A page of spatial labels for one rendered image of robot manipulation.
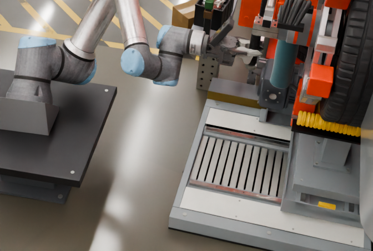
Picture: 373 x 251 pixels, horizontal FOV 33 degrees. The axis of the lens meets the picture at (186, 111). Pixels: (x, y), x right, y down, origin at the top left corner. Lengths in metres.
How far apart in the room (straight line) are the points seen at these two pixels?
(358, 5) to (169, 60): 0.68
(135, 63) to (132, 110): 1.08
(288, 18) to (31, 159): 1.15
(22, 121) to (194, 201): 0.79
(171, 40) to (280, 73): 0.57
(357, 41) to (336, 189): 0.80
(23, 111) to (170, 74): 0.67
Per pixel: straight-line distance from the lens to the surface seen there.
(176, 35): 2.25
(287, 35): 2.34
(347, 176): 2.73
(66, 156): 2.56
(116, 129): 3.10
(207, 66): 3.26
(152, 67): 2.18
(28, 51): 2.62
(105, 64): 3.51
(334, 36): 2.11
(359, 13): 2.08
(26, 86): 2.60
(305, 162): 2.73
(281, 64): 2.59
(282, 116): 3.14
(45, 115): 2.58
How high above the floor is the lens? 2.11
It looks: 41 degrees down
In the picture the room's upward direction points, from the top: 5 degrees clockwise
